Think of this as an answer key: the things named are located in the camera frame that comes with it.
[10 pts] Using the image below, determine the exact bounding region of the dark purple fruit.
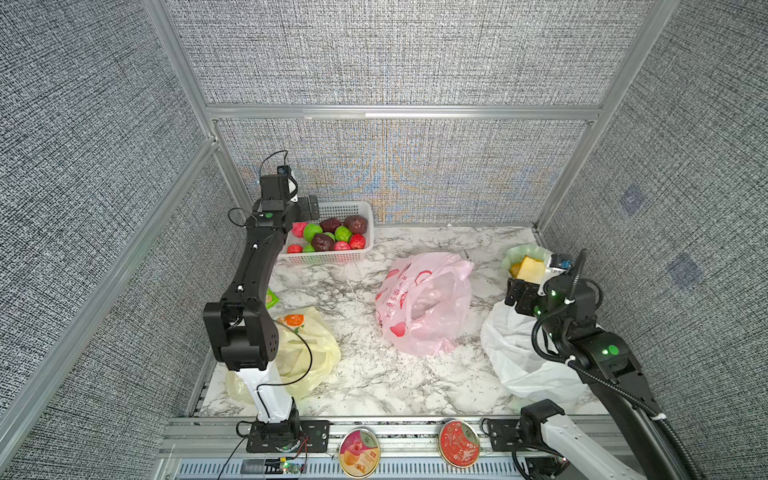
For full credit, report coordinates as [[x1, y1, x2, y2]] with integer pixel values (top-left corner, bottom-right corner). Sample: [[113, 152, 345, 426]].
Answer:
[[319, 217, 343, 233], [343, 215, 369, 235], [311, 232, 336, 252]]

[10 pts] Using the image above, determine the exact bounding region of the white plastic bag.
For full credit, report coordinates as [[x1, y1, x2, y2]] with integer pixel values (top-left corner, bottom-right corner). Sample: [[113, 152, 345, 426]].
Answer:
[[480, 301, 587, 404]]

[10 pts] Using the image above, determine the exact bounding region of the pink plastic bag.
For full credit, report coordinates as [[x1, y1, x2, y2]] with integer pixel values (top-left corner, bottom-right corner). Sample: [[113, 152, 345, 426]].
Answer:
[[375, 252, 474, 357]]

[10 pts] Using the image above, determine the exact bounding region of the yellow plastic bag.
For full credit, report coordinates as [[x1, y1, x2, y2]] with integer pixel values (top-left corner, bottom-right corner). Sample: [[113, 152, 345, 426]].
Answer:
[[224, 307, 342, 404]]

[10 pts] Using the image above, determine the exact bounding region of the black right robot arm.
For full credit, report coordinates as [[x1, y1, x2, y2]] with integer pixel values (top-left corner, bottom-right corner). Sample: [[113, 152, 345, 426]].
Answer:
[[505, 270, 703, 479]]

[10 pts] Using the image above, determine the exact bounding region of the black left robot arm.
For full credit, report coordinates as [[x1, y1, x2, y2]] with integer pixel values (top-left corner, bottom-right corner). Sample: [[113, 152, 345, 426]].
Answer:
[[203, 165, 319, 444]]

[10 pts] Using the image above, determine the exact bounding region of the yellow bread slice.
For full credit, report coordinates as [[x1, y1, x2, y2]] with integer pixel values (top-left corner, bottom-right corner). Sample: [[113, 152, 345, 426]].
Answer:
[[509, 256, 547, 284]]

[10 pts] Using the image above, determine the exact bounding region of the white plastic basket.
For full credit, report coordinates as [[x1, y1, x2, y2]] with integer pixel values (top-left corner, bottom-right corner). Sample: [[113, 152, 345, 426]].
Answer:
[[278, 201, 375, 265]]

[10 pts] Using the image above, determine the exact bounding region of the green glass bowl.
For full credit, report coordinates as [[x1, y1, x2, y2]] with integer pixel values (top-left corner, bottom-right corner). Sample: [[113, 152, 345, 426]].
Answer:
[[501, 243, 552, 273]]

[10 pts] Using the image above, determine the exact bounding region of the green snack packet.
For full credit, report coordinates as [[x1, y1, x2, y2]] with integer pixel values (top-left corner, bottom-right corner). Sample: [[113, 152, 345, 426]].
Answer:
[[265, 289, 280, 309]]

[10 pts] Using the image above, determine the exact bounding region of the red round tin lid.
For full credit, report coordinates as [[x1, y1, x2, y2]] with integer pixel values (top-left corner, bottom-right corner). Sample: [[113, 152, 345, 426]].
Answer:
[[437, 419, 481, 468]]

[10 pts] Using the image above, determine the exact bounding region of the pink round tin lid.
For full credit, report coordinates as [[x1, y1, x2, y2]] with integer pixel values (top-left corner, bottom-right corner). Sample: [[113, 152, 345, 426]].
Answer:
[[338, 427, 381, 479]]

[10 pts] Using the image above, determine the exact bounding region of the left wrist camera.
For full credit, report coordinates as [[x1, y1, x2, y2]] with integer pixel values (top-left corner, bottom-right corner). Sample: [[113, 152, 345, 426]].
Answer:
[[277, 165, 298, 203]]

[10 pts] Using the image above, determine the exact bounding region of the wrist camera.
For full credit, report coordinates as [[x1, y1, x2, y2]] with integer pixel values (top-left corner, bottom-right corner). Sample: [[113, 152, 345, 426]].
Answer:
[[544, 253, 574, 279], [277, 165, 298, 203]]

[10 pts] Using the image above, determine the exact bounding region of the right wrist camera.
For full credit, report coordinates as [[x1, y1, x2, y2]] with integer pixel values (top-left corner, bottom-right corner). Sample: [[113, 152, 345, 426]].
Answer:
[[544, 253, 574, 279]]

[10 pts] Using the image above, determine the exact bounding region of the aluminium frame rail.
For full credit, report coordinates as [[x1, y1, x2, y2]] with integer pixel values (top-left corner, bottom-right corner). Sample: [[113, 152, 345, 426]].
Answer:
[[205, 104, 603, 121]]

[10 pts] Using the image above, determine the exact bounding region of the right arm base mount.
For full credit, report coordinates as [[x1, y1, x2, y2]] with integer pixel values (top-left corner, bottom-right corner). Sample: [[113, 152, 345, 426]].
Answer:
[[480, 399, 572, 480]]

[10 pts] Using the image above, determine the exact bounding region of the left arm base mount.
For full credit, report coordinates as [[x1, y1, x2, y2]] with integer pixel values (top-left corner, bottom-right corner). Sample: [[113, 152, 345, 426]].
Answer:
[[246, 415, 332, 455]]

